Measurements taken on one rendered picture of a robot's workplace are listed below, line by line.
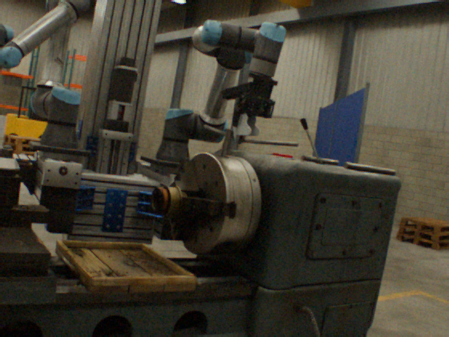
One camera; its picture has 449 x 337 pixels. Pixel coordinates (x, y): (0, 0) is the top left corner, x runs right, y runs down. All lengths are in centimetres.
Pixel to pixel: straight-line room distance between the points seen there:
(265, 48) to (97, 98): 98
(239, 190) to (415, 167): 1144
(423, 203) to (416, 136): 175
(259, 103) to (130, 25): 100
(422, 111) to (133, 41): 1120
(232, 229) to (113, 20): 116
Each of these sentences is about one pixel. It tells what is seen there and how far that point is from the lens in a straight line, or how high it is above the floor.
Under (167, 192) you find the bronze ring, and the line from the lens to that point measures 140.
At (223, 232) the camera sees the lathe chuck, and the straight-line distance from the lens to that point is 137.
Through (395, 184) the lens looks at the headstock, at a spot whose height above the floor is 122.
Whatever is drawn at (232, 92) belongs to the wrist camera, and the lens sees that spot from 144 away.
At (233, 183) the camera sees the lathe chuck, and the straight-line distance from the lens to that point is 138.
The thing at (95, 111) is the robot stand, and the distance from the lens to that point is 213.
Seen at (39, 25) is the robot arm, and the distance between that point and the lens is 190.
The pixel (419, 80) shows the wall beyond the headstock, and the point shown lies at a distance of 1317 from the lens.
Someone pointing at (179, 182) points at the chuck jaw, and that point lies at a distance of 145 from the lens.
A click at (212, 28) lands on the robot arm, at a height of 160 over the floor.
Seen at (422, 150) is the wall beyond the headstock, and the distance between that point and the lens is 1267.
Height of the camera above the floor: 128
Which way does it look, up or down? 3 degrees down
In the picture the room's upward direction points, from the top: 9 degrees clockwise
